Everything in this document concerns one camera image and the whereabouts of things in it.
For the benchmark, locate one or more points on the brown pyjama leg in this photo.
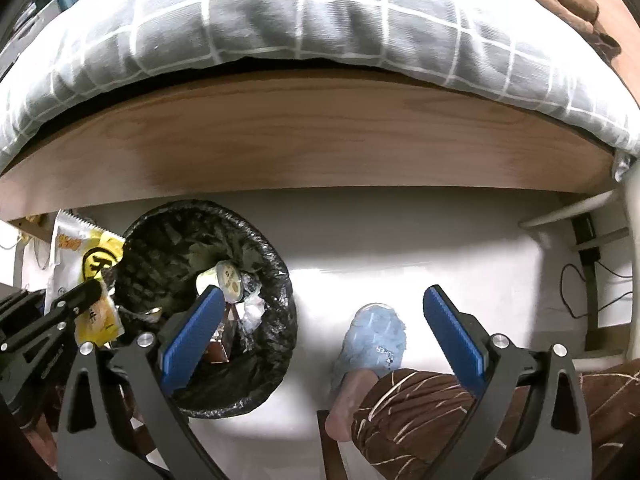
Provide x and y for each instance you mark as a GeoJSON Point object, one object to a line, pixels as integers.
{"type": "Point", "coordinates": [401, 422]}

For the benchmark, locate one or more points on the person left hand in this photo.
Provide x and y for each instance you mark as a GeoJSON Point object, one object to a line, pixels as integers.
{"type": "Point", "coordinates": [42, 440]}

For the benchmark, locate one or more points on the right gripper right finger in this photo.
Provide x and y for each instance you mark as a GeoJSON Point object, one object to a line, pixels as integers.
{"type": "Point", "coordinates": [553, 439]}

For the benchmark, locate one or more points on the yellow pudding cup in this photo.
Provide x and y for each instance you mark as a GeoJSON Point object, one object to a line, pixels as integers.
{"type": "Point", "coordinates": [225, 276]}

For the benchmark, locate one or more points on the clear plastic bag pink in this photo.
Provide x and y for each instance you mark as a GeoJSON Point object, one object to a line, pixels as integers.
{"type": "Point", "coordinates": [251, 285]}

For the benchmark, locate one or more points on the white tissue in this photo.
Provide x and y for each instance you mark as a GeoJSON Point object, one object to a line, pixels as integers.
{"type": "Point", "coordinates": [252, 309]}

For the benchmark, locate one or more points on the blue slipper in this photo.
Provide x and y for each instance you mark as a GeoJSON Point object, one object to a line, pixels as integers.
{"type": "Point", "coordinates": [376, 340]}

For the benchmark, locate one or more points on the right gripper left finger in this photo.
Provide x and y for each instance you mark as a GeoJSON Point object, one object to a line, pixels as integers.
{"type": "Point", "coordinates": [96, 439]}

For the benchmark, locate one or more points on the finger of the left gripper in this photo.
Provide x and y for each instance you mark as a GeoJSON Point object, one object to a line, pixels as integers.
{"type": "Point", "coordinates": [77, 300]}

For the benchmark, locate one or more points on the brown cookie box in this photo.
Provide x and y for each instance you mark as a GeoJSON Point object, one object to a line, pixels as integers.
{"type": "Point", "coordinates": [220, 345]}

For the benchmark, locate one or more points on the grey checked bed sheet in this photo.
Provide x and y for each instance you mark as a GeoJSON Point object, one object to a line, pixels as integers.
{"type": "Point", "coordinates": [511, 51]}

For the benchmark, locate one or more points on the black lined trash bin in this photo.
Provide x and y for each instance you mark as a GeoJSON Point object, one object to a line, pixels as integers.
{"type": "Point", "coordinates": [166, 251]}

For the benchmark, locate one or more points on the yellow white snack packet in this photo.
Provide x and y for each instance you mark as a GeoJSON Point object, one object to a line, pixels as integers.
{"type": "Point", "coordinates": [81, 251]}

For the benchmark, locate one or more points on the wooden bed frame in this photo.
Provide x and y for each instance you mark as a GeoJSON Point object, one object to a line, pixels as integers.
{"type": "Point", "coordinates": [308, 129]}

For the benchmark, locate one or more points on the grey suitcase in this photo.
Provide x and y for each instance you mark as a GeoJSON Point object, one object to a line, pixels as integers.
{"type": "Point", "coordinates": [26, 35]}

